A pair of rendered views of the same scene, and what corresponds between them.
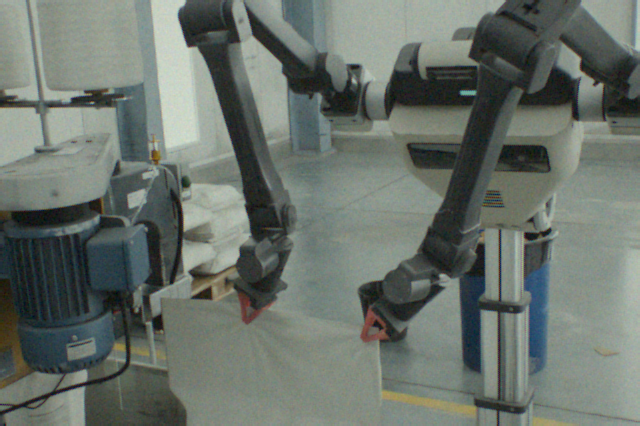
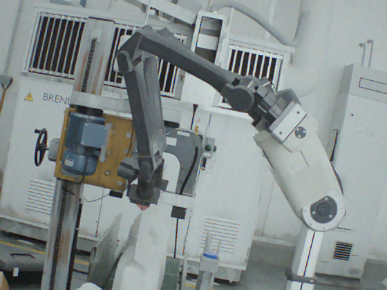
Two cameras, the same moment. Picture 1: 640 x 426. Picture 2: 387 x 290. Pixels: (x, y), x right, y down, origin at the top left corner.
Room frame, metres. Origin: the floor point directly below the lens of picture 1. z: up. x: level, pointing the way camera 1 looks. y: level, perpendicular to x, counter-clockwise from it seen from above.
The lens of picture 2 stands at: (0.30, -2.28, 1.45)
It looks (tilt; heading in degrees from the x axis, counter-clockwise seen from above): 3 degrees down; 62
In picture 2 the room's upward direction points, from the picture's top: 11 degrees clockwise
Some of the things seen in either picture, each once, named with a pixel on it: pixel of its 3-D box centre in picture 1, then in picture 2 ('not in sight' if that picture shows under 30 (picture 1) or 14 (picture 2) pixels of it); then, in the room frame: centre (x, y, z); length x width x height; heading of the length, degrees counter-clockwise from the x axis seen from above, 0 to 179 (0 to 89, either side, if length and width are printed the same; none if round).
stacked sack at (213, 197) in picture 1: (186, 197); not in sight; (5.13, 0.87, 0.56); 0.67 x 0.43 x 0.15; 62
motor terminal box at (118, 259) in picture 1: (120, 265); (91, 137); (1.25, 0.33, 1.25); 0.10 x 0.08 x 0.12; 177
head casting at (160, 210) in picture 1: (93, 223); (173, 155); (1.71, 0.50, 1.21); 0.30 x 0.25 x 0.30; 62
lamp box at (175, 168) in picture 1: (171, 181); (208, 147); (1.79, 0.33, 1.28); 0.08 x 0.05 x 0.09; 62
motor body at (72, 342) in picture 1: (61, 291); (83, 143); (1.25, 0.43, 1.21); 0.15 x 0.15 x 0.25
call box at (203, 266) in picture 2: not in sight; (209, 263); (1.81, 0.17, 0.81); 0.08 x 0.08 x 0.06; 62
